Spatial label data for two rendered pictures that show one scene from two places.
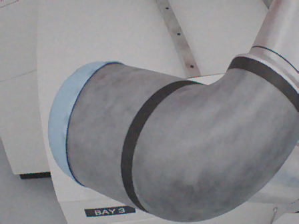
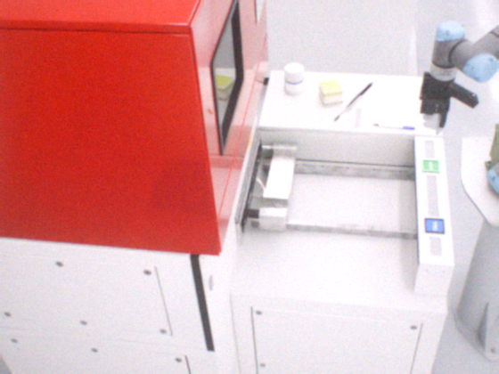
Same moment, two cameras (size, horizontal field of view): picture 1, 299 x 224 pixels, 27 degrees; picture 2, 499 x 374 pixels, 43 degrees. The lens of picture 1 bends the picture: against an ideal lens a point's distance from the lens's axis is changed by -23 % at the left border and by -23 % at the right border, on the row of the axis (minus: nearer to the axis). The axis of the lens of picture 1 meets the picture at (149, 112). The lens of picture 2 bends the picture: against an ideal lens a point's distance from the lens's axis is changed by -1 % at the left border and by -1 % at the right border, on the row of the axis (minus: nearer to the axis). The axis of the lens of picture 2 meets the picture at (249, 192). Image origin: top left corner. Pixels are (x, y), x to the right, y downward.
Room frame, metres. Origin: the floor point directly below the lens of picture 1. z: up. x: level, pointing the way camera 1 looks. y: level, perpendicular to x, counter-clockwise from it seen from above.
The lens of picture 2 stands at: (0.77, 1.32, 2.35)
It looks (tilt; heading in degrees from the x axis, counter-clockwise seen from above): 44 degrees down; 291
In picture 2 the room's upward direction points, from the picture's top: 4 degrees counter-clockwise
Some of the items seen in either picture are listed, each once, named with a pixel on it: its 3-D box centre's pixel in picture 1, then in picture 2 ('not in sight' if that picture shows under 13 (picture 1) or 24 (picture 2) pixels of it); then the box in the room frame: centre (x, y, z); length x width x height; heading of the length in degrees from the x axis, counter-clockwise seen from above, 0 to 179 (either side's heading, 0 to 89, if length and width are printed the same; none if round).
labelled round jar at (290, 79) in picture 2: not in sight; (294, 78); (1.30, -0.57, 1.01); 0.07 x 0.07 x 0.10
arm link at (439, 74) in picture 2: not in sight; (444, 69); (0.78, -0.28, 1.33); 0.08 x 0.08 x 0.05
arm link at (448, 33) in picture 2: not in sight; (449, 44); (0.78, -0.28, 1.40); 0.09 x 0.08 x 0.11; 135
